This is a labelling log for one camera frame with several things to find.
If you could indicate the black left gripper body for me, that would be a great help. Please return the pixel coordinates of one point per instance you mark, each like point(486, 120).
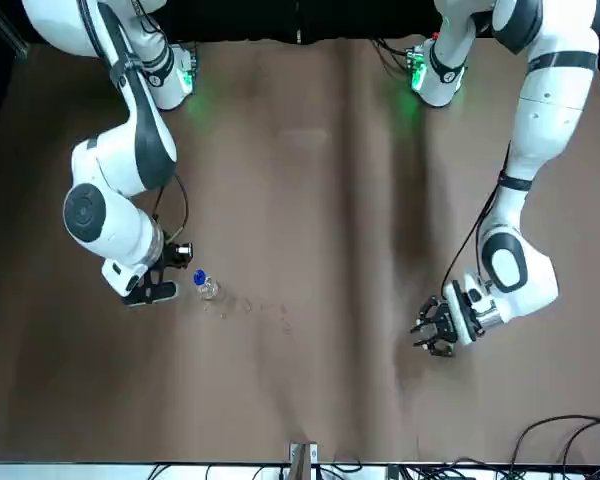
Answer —
point(446, 325)

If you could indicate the clear blue-capped dropper bottle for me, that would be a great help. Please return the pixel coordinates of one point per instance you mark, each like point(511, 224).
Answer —
point(210, 290)

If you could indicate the aluminium frame profile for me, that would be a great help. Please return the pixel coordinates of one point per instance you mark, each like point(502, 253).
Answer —
point(15, 42)

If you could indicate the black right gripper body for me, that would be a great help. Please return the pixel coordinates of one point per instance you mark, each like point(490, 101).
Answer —
point(170, 257)

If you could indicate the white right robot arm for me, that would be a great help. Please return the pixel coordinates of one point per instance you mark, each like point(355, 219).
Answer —
point(100, 165)

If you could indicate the metal camera post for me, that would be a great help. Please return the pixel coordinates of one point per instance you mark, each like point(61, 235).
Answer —
point(302, 462)

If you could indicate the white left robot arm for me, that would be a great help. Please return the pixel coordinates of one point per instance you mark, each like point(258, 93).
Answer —
point(545, 100)

